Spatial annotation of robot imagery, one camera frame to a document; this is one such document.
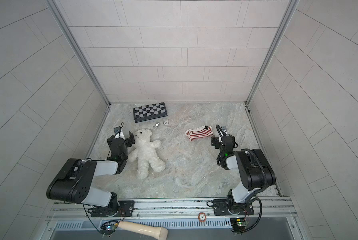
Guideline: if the white teddy bear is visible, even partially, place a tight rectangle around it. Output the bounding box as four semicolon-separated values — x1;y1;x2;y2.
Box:
128;129;166;180

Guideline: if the red white striped knit sweater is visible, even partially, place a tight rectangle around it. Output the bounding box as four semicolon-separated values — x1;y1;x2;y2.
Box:
185;126;214;141

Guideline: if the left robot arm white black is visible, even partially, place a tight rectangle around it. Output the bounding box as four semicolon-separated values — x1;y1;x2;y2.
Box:
46;127;135;218

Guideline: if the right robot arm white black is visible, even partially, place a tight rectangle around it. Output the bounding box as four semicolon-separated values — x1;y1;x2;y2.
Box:
211;135;276;216

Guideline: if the folded black white chessboard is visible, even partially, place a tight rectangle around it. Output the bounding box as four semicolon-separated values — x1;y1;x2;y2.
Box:
133;102;168;123

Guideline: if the round red white sticker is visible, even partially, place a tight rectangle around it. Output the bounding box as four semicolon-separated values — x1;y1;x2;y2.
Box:
198;212;207;223

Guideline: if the right green circuit board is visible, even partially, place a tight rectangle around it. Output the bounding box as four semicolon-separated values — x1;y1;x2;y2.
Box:
230;218;247;234

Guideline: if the green circuit board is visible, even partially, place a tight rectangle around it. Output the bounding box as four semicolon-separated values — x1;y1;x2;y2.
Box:
100;221;119;235
230;218;247;234

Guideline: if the left green circuit board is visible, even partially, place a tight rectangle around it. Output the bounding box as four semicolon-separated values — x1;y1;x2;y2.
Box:
100;221;119;235

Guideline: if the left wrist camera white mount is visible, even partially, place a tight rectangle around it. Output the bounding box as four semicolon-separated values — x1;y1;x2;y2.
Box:
114;126;126;140

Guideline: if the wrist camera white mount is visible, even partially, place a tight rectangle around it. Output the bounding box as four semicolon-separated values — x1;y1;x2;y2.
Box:
114;126;126;140
221;127;227;135

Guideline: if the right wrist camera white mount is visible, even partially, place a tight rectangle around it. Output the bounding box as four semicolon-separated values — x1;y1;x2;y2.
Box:
221;127;227;135

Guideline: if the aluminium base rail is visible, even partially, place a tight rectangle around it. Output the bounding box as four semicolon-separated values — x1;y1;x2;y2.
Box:
46;197;297;221

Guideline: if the beige wooden handle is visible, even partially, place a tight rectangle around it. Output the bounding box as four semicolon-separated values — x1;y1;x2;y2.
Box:
118;221;168;240

